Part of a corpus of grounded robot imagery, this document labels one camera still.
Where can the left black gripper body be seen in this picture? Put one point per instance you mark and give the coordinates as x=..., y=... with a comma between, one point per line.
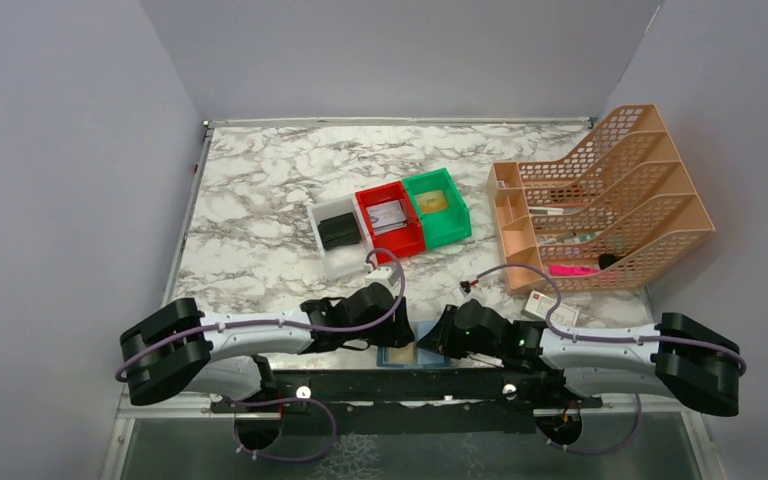
x=396, y=325

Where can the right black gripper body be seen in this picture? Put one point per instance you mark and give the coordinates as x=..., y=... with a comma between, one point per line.
x=443, y=331

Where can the blue card holder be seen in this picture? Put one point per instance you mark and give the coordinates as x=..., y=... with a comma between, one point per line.
x=410, y=357

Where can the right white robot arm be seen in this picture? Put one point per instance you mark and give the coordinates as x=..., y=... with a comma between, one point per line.
x=676, y=358

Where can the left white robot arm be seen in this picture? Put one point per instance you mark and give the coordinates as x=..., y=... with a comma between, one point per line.
x=180, y=348

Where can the stack of cards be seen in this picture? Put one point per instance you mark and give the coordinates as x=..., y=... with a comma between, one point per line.
x=386, y=217

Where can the gold card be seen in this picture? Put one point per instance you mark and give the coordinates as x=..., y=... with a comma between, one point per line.
x=430, y=202

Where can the white plastic bin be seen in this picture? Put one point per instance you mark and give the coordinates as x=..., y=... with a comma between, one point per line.
x=347, y=260

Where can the red plastic bin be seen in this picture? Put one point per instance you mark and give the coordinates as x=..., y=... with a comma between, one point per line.
x=404, y=242

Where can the white red box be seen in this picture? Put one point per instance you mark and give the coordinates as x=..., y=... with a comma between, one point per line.
x=538, y=305

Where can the black wallet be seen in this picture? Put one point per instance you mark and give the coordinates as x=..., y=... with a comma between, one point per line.
x=339, y=231

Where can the pink marker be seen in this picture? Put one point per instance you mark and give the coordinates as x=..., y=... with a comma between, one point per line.
x=561, y=270

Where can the green plastic bin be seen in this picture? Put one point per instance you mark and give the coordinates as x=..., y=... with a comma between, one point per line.
x=446, y=227

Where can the pens in organizer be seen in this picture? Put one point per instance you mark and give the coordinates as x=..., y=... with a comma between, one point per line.
x=572, y=237

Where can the orange file organizer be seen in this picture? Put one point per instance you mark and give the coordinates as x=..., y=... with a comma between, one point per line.
x=637, y=192

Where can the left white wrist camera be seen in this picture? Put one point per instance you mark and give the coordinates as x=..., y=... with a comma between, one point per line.
x=388, y=276

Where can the black mounting rail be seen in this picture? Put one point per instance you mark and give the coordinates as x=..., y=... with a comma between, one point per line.
x=418, y=401

